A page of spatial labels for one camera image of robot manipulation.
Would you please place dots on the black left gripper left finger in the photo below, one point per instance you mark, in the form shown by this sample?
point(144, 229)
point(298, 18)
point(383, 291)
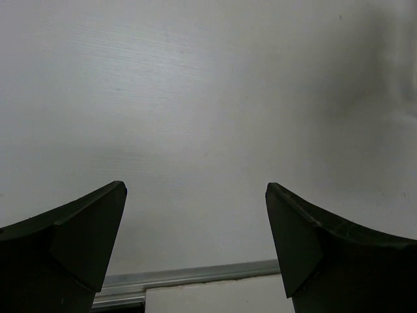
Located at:
point(57, 261)

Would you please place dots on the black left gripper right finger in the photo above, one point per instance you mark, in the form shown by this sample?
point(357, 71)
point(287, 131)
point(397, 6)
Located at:
point(330, 264)

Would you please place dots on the aluminium table edge rail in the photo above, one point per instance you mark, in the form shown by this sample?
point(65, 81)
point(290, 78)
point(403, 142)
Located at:
point(129, 290)

